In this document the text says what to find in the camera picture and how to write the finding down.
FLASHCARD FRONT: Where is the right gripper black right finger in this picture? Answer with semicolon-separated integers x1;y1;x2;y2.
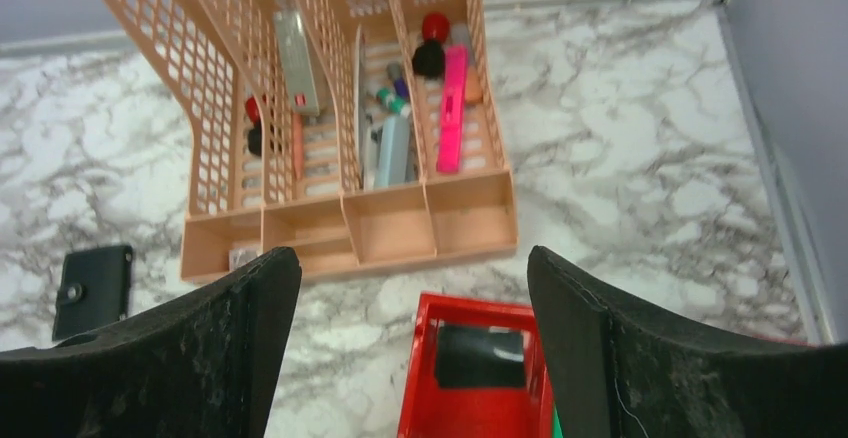
527;246;847;437

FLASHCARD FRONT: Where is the red round cap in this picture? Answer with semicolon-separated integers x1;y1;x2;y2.
421;12;451;44

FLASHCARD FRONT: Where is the green capped marker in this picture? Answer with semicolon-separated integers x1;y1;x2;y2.
373;87;412;118

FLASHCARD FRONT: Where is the black card in bin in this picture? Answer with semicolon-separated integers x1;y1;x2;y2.
434;324;526;389

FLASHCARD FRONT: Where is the green plastic bin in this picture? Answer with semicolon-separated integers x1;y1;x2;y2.
551;409;563;438

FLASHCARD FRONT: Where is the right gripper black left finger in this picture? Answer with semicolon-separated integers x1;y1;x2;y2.
1;247;302;437

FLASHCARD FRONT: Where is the light blue glue stick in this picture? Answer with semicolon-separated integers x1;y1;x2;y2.
374;115;410;189

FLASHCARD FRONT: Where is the black round cap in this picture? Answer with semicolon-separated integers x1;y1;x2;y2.
411;39;445;80

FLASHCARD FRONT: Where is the peach plastic file organizer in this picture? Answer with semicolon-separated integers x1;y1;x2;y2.
103;0;518;283

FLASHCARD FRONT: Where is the grey white tube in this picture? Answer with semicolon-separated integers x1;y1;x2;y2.
273;10;326;117

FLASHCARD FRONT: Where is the black leather card holder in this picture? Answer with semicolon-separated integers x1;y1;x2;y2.
52;244;134;341

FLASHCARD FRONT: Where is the pink highlighter pen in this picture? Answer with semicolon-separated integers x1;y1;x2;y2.
436;45;468;173

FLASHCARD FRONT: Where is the left red plastic bin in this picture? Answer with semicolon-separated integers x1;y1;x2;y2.
397;293;555;437

